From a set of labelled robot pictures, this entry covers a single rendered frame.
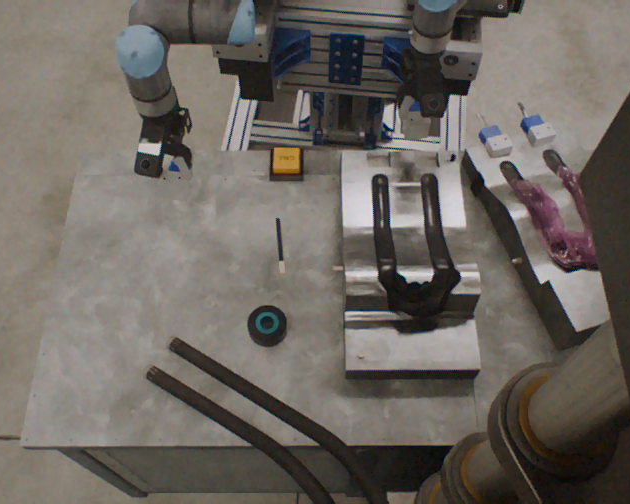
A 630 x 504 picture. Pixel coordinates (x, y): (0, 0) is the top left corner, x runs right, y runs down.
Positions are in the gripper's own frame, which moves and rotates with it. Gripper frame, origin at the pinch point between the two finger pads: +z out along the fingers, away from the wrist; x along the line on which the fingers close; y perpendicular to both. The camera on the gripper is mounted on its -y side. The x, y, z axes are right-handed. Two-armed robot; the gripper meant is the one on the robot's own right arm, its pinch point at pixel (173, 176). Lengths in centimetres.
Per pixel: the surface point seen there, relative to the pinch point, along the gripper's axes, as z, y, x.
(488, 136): 9, 31, -64
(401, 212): 7.3, 5.7, -47.8
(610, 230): -87, -54, -56
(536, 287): 11, -4, -78
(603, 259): -86, -55, -56
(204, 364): 10.6, -34.6, -15.5
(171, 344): 12.8, -31.3, -7.3
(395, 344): 10, -23, -51
